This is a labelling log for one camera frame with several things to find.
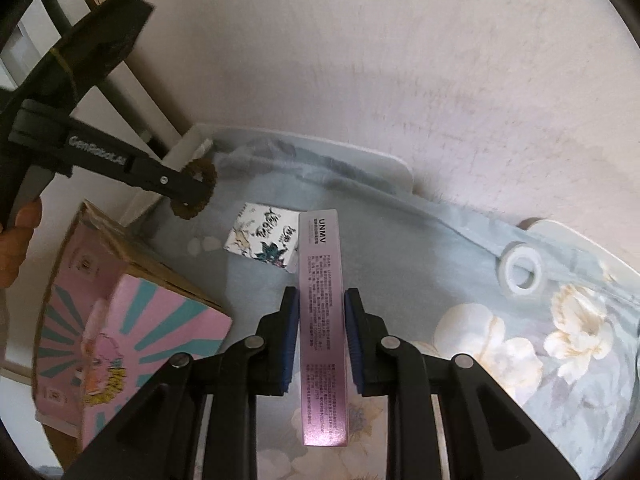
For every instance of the person's left hand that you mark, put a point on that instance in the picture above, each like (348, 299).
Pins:
(17, 250)

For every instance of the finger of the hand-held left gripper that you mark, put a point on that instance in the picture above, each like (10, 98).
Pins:
(170, 180)

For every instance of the white printed sachet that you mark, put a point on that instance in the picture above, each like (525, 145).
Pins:
(255, 235)

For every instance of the blue floral cloth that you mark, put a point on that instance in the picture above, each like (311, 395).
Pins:
(425, 260)

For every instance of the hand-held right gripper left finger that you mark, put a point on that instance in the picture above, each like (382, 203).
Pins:
(290, 340)

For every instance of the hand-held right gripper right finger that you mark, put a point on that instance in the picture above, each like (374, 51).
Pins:
(352, 340)

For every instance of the pink long cosmetic box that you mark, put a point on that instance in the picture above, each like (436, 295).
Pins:
(322, 285)

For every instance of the white tape roll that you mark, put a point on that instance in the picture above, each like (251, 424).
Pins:
(505, 275)

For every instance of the white rimmed tray table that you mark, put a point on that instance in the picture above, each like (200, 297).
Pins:
(350, 152)

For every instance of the brown fuzzy scrunchie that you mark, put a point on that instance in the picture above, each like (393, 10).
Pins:
(207, 172)

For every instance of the pink printed cardboard box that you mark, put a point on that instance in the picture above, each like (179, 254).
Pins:
(150, 320)

